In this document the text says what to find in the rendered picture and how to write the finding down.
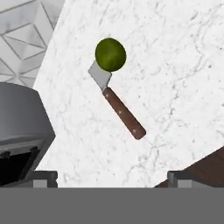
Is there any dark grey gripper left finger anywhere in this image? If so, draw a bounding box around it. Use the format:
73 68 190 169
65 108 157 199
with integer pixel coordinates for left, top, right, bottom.
8 171 59 189

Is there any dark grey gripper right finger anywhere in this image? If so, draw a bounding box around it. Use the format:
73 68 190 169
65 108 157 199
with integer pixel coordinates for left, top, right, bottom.
167 171 215 189

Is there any grey metal pot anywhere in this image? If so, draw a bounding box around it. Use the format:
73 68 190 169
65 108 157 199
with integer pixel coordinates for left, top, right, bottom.
0 81 56 152

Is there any green lime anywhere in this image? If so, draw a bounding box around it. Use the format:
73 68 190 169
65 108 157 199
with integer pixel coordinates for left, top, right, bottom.
94 37 127 73

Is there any wooden-handled metal spatula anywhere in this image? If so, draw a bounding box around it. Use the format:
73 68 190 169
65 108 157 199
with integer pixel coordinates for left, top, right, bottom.
87 59 147 141

